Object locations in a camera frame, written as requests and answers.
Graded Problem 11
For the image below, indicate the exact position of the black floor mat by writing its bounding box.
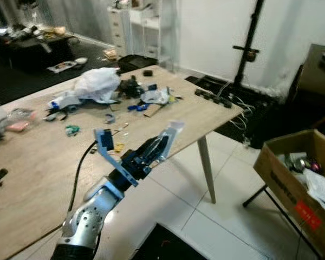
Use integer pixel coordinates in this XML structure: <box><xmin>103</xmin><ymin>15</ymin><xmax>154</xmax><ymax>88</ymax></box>
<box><xmin>129</xmin><ymin>222</ymin><xmax>199</xmax><ymax>260</ymax></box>

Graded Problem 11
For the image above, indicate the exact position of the grey-blue left wrist camera mount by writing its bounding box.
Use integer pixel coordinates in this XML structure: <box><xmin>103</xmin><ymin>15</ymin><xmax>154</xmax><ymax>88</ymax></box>
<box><xmin>95</xmin><ymin>128</ymin><xmax>140</xmax><ymax>188</ymax></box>

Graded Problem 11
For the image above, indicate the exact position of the black power strip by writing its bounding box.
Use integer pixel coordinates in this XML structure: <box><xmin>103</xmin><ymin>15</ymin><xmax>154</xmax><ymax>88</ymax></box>
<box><xmin>193</xmin><ymin>88</ymin><xmax>235</xmax><ymax>108</ymax></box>

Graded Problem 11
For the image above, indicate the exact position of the white plastic bag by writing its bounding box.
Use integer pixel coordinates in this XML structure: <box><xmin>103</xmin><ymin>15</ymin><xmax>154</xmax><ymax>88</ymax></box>
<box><xmin>73</xmin><ymin>67</ymin><xmax>121</xmax><ymax>105</ymax></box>

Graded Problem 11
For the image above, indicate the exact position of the blue plastic item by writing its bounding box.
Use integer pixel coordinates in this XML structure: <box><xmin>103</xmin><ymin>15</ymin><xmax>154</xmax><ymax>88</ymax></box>
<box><xmin>127</xmin><ymin>102</ymin><xmax>150</xmax><ymax>112</ymax></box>

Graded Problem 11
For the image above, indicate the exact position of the printed magazine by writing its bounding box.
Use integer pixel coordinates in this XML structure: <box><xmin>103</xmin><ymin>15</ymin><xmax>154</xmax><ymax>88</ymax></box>
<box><xmin>45</xmin><ymin>60</ymin><xmax>77</xmax><ymax>74</ymax></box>

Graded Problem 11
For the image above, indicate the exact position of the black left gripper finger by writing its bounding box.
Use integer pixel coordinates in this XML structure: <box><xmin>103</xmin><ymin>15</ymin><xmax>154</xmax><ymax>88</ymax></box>
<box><xmin>146</xmin><ymin>141</ymin><xmax>168</xmax><ymax>165</ymax></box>
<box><xmin>142</xmin><ymin>134</ymin><xmax>169</xmax><ymax>154</ymax></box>

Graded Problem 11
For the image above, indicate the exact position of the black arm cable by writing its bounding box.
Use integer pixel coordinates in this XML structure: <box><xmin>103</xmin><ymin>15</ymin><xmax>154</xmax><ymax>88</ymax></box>
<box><xmin>69</xmin><ymin>140</ymin><xmax>101</xmax><ymax>213</ymax></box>

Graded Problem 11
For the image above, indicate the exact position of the brown cardboard piece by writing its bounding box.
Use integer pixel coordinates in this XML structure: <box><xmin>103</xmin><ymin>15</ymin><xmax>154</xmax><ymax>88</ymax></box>
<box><xmin>144</xmin><ymin>104</ymin><xmax>164</xmax><ymax>118</ymax></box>

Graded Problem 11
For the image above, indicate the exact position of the clear plastic wrapper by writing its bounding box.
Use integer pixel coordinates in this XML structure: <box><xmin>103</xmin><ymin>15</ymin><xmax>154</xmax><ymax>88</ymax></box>
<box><xmin>160</xmin><ymin>121</ymin><xmax>185</xmax><ymax>161</ymax></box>

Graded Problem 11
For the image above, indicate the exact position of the white crumpled paper trash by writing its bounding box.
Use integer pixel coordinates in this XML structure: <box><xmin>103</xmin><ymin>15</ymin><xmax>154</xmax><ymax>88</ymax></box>
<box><xmin>302</xmin><ymin>167</ymin><xmax>325</xmax><ymax>211</ymax></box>

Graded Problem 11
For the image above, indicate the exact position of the dark cluttered low table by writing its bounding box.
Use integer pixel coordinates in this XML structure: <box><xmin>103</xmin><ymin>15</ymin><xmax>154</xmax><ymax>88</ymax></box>
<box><xmin>0</xmin><ymin>24</ymin><xmax>77</xmax><ymax>72</ymax></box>

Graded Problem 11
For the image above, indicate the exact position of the dark purple trash piece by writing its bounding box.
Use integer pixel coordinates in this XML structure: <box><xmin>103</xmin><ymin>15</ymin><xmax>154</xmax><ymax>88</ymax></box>
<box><xmin>309</xmin><ymin>161</ymin><xmax>323</xmax><ymax>174</ymax></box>

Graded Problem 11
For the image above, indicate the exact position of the dark cabinet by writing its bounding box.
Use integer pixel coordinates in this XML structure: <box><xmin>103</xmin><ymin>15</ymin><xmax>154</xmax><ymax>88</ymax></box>
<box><xmin>291</xmin><ymin>43</ymin><xmax>325</xmax><ymax>129</ymax></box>

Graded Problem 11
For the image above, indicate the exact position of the black tripod stand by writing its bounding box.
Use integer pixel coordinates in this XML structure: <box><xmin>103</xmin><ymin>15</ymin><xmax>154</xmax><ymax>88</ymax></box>
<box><xmin>231</xmin><ymin>0</ymin><xmax>267</xmax><ymax>88</ymax></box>

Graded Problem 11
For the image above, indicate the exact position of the black metal box stand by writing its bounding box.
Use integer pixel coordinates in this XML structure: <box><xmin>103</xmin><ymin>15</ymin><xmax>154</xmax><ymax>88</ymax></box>
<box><xmin>242</xmin><ymin>184</ymin><xmax>323</xmax><ymax>260</ymax></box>

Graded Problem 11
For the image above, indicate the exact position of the silver can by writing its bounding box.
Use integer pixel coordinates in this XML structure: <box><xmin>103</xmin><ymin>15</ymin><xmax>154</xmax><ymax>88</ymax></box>
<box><xmin>289</xmin><ymin>153</ymin><xmax>310</xmax><ymax>172</ymax></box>

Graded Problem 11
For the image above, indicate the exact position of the cardboard box with red sticker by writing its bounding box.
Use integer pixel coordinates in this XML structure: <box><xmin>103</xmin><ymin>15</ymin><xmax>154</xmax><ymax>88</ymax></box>
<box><xmin>253</xmin><ymin>129</ymin><xmax>325</xmax><ymax>259</ymax></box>

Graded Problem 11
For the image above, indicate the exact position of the clear container with pink content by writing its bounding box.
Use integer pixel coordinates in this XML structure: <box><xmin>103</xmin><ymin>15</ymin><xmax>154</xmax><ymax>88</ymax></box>
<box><xmin>6</xmin><ymin>108</ymin><xmax>38</xmax><ymax>133</ymax></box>

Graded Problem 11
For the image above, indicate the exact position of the tapered wooden table leg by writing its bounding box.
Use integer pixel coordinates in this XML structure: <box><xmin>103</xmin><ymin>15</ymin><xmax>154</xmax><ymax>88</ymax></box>
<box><xmin>196</xmin><ymin>135</ymin><xmax>217</xmax><ymax>205</ymax></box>

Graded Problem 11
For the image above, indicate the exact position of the black flat case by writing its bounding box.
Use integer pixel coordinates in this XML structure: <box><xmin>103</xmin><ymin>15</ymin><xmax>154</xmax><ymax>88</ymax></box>
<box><xmin>118</xmin><ymin>54</ymin><xmax>158</xmax><ymax>74</ymax></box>

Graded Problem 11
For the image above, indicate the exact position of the small tan box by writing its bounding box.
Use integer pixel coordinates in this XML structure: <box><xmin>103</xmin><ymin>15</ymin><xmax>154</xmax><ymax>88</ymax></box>
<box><xmin>102</xmin><ymin>48</ymin><xmax>119</xmax><ymax>62</ymax></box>

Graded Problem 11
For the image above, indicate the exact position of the white shelf unit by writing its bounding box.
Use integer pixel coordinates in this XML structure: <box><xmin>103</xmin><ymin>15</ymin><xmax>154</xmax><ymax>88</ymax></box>
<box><xmin>107</xmin><ymin>0</ymin><xmax>178</xmax><ymax>63</ymax></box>

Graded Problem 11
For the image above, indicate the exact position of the small teal item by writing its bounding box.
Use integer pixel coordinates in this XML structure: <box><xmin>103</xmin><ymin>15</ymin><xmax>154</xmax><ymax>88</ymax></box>
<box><xmin>64</xmin><ymin>124</ymin><xmax>81</xmax><ymax>137</ymax></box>

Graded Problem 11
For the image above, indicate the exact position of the white bottle with blue cap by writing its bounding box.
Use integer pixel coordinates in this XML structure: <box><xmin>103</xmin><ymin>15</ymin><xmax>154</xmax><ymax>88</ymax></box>
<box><xmin>47</xmin><ymin>93</ymin><xmax>83</xmax><ymax>112</ymax></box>

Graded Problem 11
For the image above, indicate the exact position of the crumpled white plastic wrapper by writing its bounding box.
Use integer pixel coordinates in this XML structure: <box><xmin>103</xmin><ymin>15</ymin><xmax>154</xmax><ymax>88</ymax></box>
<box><xmin>139</xmin><ymin>87</ymin><xmax>172</xmax><ymax>105</ymax></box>

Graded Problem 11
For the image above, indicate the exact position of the black gadget pile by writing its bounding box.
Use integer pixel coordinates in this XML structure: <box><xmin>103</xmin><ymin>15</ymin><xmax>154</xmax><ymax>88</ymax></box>
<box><xmin>119</xmin><ymin>75</ymin><xmax>145</xmax><ymax>100</ymax></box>

